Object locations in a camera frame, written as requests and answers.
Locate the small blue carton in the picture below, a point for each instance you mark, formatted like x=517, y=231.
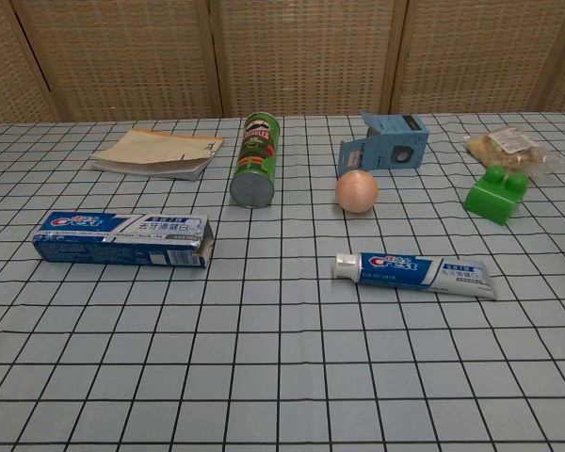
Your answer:
x=386, y=146

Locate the green Pringles can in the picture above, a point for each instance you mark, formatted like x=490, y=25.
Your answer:
x=256, y=160

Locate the woven rattan folding screen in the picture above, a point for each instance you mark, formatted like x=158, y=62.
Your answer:
x=282, y=56

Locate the blue grid tablecloth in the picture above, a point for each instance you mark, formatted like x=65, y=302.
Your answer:
x=282, y=339

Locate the peach pink ball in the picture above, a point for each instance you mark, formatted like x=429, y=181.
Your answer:
x=357, y=192

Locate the blue white Crest toothpaste tube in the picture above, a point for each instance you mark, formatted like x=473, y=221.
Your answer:
x=419, y=275

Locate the clear bag of bread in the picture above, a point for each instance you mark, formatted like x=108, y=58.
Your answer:
x=504, y=148

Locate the green plastic building block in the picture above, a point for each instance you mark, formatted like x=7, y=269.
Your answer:
x=496, y=195

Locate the beige paper notebook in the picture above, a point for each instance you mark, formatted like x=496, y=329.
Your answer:
x=160, y=153

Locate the blue Crest toothpaste box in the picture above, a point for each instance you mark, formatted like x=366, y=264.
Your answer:
x=122, y=237

